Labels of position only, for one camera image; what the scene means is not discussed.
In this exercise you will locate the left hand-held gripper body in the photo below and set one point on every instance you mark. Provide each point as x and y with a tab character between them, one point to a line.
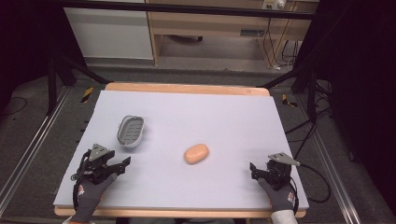
99	161

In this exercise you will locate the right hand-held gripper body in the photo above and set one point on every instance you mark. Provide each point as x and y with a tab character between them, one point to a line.
278	169

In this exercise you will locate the grey soap dish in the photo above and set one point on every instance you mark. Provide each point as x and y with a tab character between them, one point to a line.
131	130

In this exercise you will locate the person's right hand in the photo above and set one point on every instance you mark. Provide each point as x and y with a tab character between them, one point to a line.
280	196

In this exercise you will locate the yellow black floor tape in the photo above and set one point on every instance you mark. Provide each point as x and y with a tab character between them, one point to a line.
289	101
87	94

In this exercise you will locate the white table mat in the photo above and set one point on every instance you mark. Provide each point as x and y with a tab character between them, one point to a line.
193	130

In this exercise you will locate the black metal stand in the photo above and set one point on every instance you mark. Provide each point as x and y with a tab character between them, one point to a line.
62	71
299	81

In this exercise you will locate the wooden table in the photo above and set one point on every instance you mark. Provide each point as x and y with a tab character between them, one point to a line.
186	88

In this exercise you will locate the white cabinet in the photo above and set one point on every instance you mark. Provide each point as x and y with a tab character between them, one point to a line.
109	32

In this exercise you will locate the wooden desk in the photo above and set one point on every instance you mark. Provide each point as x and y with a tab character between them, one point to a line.
218	25

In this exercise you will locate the metal floor rail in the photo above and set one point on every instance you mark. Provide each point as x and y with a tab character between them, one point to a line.
28	149
336	174

